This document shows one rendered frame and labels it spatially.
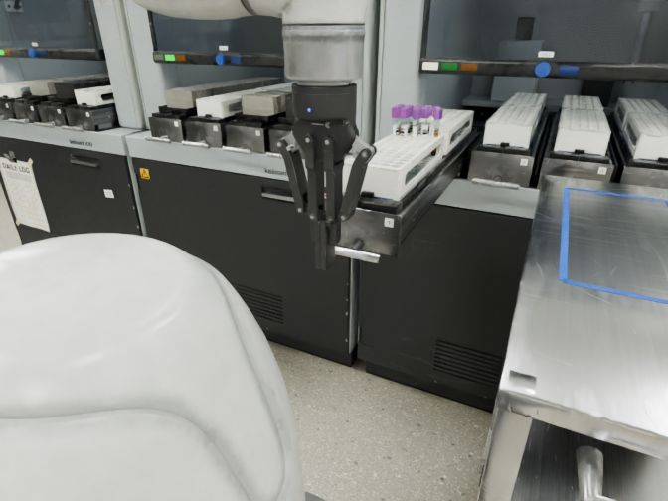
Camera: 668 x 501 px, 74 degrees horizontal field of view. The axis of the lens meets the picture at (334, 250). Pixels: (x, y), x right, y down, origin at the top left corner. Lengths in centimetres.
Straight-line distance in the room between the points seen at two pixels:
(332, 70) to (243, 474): 41
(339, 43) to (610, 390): 39
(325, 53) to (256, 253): 105
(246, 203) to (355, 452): 80
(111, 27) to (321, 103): 133
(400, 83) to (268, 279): 74
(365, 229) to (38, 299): 57
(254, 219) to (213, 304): 125
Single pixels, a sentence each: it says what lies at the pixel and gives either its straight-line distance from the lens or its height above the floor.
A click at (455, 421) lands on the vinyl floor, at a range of 148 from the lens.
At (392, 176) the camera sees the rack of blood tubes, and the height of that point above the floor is 85.
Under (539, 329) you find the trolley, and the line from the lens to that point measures 43.
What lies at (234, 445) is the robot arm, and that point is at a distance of 18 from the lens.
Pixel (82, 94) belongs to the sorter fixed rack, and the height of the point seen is 85.
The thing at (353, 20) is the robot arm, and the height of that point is 106.
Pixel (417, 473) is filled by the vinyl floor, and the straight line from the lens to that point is 134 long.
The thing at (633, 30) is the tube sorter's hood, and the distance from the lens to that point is 114.
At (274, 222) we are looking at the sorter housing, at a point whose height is 53.
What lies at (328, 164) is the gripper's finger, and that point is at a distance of 54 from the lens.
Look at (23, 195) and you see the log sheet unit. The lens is 235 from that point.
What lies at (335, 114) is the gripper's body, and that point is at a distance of 51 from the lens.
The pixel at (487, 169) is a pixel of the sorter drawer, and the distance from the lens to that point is 110.
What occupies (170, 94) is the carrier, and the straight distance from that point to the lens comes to 162.
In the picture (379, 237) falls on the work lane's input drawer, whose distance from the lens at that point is 70.
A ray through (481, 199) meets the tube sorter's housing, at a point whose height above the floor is 69.
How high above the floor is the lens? 105
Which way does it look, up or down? 26 degrees down
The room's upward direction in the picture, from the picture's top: straight up
